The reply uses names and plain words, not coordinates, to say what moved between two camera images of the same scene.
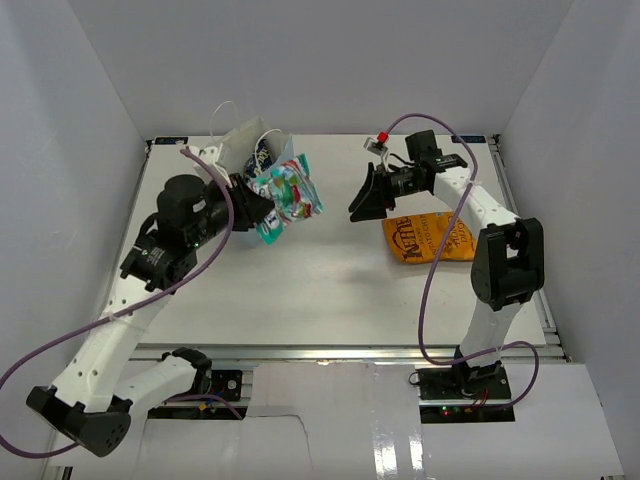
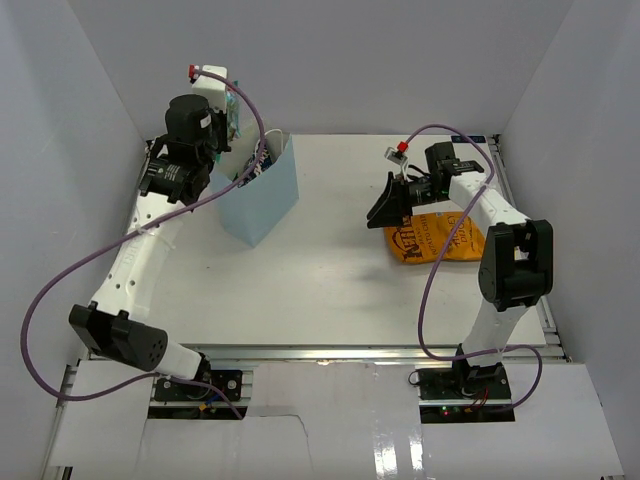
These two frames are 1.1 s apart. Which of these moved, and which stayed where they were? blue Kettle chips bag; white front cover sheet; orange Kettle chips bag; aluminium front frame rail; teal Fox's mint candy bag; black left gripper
Moved: teal Fox's mint candy bag; black left gripper
Stayed: blue Kettle chips bag; aluminium front frame rail; white front cover sheet; orange Kettle chips bag
